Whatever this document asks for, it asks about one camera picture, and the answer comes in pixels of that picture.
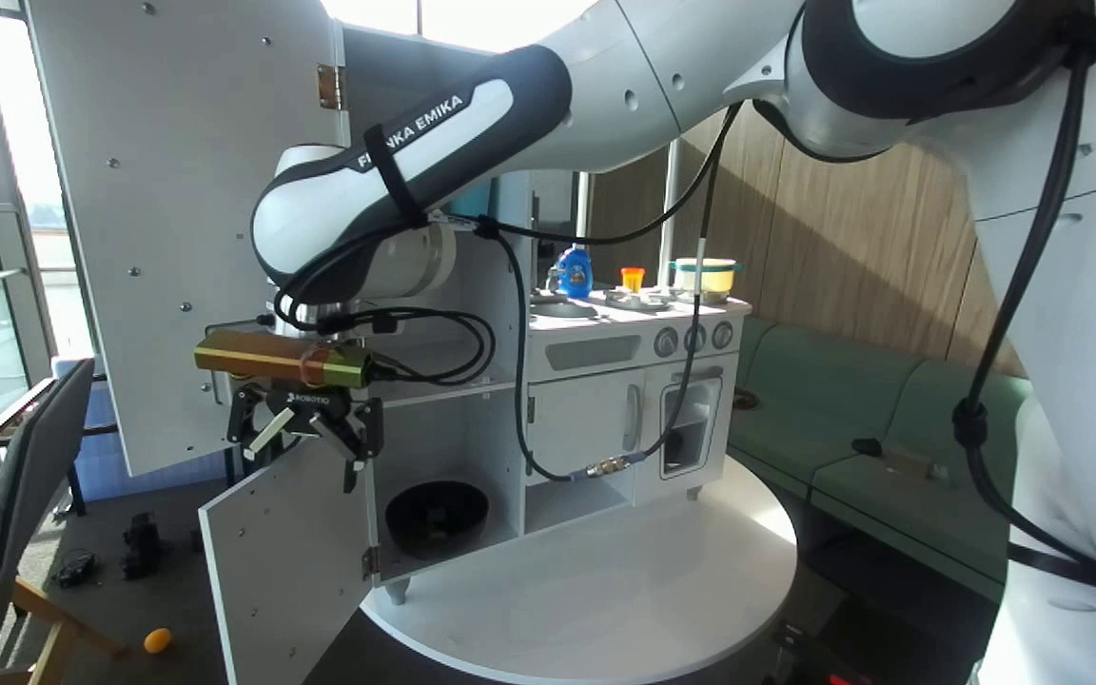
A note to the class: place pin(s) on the orange cup on counter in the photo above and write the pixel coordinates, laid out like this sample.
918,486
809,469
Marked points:
633,278

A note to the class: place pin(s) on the black bowl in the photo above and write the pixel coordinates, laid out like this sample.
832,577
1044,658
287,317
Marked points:
436,519

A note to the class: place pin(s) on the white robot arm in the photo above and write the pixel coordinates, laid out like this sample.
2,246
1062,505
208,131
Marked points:
1005,90

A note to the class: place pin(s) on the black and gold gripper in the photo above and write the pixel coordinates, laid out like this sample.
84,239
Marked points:
287,383

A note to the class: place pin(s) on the grey office chair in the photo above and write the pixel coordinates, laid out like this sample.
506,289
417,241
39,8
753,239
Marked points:
37,469

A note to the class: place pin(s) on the yellow green striped bowl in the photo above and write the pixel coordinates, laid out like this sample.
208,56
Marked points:
709,274

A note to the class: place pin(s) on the orange ball on floor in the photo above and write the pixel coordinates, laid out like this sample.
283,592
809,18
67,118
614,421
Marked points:
159,639

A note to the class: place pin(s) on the white toy kitchen cabinet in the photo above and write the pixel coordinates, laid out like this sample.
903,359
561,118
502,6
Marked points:
512,410

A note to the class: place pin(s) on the round white table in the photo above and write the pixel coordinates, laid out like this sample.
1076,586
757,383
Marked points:
616,599

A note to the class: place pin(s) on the green sofa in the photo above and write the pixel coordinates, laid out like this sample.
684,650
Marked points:
865,434

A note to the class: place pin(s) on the blue detergent bottle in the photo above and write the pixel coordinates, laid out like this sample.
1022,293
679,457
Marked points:
572,270

